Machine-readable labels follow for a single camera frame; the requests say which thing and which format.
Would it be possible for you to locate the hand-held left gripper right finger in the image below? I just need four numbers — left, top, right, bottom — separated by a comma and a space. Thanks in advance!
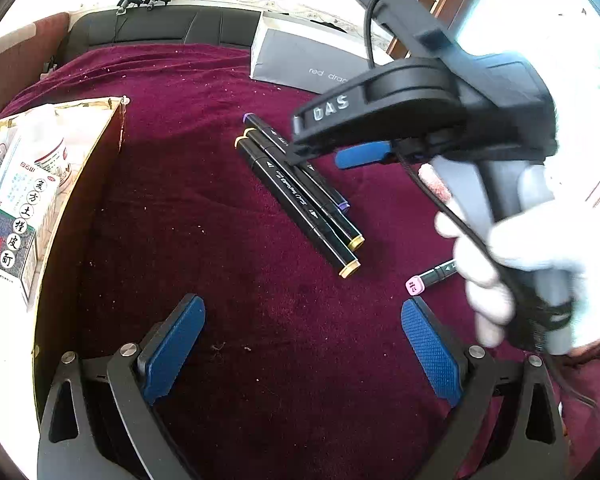
401, 296, 571, 480

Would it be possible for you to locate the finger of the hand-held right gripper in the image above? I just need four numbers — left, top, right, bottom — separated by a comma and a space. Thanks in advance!
334, 141, 393, 171
285, 134, 397, 167

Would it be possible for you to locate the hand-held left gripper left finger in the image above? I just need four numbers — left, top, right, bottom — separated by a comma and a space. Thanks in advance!
36, 294, 207, 480

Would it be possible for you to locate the black marker yellow cap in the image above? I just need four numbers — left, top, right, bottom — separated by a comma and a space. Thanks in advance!
243, 129, 366, 252
235, 136, 362, 279

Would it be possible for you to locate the black marker purple cap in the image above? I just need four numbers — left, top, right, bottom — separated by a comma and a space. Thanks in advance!
241, 112, 352, 212

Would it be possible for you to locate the black marker pink cap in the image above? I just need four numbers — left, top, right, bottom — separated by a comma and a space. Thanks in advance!
405, 259, 458, 297

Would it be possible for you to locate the brown cardboard collecting box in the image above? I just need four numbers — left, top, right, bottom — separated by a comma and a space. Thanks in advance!
0, 94, 131, 466

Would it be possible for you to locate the white blue medicine box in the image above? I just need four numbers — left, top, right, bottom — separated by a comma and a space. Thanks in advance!
0, 157, 63, 306

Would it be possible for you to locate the white bottle pink label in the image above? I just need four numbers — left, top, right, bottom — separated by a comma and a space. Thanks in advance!
35, 135, 73, 188

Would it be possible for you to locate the person's right hand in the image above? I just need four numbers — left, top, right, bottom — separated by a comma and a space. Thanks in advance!
435, 195, 600, 358

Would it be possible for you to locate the large grey cardboard box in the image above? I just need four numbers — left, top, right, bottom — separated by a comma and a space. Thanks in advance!
250, 10, 406, 96

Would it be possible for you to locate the burgundy tablecloth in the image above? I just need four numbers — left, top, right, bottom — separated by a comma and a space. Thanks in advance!
0, 42, 600, 480

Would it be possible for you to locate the black leather seat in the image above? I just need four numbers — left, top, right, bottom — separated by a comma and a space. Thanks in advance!
62, 4, 268, 61

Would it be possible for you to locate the maroon upholstered chair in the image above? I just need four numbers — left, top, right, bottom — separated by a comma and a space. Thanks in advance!
0, 11, 72, 111

